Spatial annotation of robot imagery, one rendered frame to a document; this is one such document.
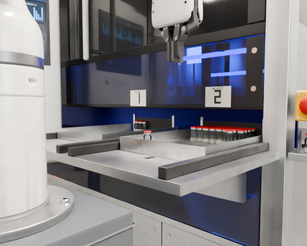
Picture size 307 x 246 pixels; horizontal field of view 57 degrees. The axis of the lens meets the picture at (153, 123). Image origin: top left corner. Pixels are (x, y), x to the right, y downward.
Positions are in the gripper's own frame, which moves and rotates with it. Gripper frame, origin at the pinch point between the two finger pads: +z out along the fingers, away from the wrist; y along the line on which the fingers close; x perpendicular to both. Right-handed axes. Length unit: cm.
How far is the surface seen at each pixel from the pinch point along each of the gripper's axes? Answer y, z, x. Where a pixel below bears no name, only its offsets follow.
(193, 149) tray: -3.3, 19.6, -2.1
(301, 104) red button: -16.8, 10.6, -24.6
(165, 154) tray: 4.3, 21.7, -2.0
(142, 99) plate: 38.3, 8.8, -27.9
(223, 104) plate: 5.2, 10.5, -27.9
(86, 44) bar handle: 65, -14, -21
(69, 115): 106, 17, -36
